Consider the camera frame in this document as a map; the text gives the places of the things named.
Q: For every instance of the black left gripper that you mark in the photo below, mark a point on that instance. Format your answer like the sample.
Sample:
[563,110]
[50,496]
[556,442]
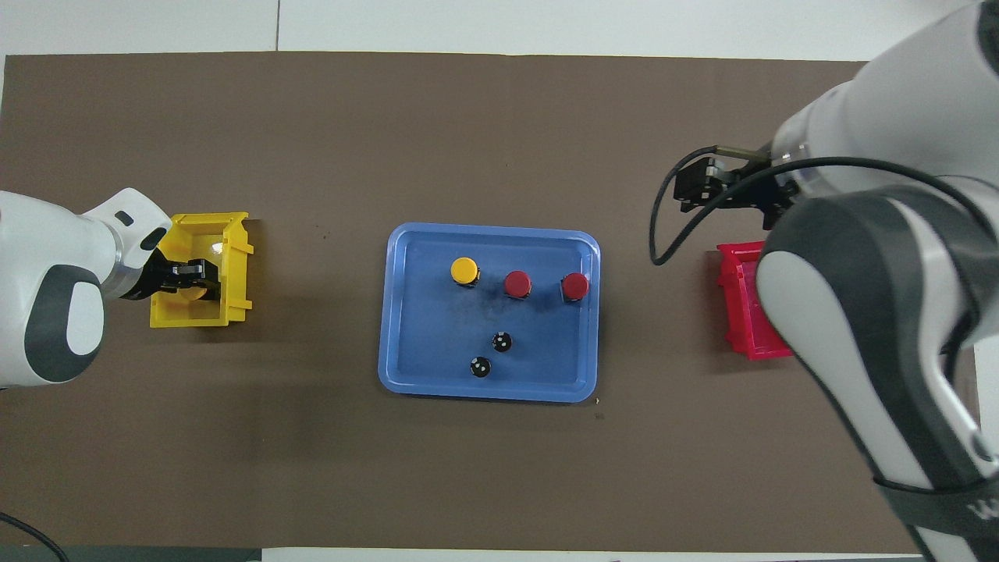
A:
[156,277]

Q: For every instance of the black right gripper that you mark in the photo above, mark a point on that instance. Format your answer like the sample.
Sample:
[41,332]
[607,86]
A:
[761,187]

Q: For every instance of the yellow push button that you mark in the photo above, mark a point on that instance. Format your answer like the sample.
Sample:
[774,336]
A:
[464,270]
[191,296]

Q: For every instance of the red push button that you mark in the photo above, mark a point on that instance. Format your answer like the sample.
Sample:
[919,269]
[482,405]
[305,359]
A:
[517,283]
[575,286]

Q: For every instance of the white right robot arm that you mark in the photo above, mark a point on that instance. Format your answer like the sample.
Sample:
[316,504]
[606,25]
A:
[897,257]

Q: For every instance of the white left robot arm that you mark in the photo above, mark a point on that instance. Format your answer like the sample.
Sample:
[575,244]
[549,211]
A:
[47,265]

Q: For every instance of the blue plastic tray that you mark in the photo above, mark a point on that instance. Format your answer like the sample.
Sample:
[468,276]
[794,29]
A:
[437,351]

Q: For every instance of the yellow plastic bin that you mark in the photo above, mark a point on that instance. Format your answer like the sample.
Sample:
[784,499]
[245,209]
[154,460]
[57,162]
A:
[195,316]

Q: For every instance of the red plastic bin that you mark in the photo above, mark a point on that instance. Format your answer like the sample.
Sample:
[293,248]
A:
[741,312]

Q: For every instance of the brown paper mat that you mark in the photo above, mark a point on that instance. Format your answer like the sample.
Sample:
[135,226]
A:
[312,468]

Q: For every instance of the black cylinder capacitor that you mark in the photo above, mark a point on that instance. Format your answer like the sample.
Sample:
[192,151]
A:
[480,367]
[502,341]

